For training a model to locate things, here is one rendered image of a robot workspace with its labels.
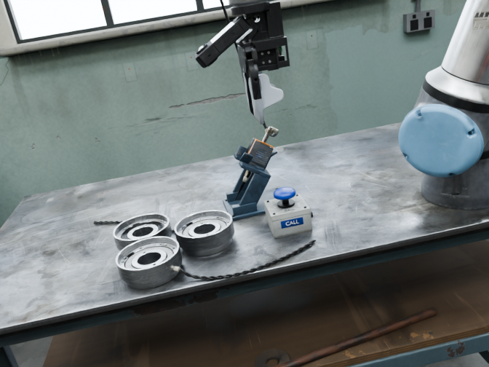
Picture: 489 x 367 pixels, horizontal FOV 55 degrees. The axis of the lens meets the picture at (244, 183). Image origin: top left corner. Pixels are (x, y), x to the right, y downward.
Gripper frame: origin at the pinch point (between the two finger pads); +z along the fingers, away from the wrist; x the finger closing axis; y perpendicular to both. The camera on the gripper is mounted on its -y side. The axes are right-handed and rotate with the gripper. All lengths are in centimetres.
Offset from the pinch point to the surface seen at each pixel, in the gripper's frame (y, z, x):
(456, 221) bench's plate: 27.2, 18.5, -24.0
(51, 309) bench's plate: -40.1, 18.3, -22.0
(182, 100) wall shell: -11, 23, 149
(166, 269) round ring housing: -21.4, 15.6, -22.7
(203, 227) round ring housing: -14.3, 16.2, -10.0
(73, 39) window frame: -53, -14, 141
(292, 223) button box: 1.0, 16.0, -16.3
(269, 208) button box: -2.0, 14.0, -12.9
